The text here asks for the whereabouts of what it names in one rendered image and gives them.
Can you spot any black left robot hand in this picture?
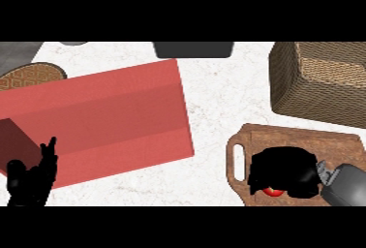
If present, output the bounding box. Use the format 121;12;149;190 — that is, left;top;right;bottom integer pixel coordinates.
6;136;61;207

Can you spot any dark grey appliance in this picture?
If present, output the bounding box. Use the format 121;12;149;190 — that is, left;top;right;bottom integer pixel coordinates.
152;42;236;59

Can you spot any brown wicker basket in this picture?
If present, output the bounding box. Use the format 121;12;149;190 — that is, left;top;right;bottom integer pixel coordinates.
267;42;366;130

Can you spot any brown patterned round plate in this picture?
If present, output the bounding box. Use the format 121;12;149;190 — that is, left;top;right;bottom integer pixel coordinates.
0;61;70;92

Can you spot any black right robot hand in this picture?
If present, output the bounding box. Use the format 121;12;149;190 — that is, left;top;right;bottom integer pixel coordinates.
247;146;323;200

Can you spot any red open box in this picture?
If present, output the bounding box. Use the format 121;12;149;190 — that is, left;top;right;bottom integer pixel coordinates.
0;58;196;190

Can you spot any red tomato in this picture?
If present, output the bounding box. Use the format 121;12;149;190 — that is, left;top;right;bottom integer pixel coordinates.
261;186;287;198

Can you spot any brown wooden cutting board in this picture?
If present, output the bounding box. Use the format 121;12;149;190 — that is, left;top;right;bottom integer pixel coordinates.
225;122;366;207

